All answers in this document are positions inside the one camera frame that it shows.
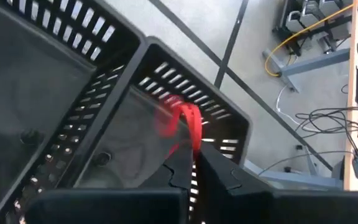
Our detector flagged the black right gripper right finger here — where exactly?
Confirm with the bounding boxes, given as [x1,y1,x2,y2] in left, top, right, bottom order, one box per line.
[197,143,275,224]

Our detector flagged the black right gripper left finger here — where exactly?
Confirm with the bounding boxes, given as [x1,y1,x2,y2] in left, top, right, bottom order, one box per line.
[140,149,195,224]

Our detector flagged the red rubber band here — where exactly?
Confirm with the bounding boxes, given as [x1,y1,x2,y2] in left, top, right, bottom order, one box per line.
[153,94,204,156]

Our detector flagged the black slotted plastic basket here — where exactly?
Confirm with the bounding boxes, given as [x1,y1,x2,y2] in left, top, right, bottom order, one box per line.
[0,0,145,224]
[57,35,254,224]

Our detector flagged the grey table leg foot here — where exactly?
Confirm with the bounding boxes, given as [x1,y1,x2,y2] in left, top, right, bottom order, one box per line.
[243,159,344,190]
[262,48,351,93]

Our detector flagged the grey equipment boxes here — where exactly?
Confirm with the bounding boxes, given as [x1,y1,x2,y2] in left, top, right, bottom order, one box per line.
[272,0,352,55]

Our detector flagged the white floor cable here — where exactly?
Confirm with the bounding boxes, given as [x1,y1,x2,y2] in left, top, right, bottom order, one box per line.
[275,83,307,125]

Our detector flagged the black floor cable bundle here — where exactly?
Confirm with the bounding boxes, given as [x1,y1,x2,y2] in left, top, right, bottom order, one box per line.
[295,107,358,156]

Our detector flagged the yellow floor cable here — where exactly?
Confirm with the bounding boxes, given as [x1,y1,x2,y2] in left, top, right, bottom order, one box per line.
[264,0,358,78]

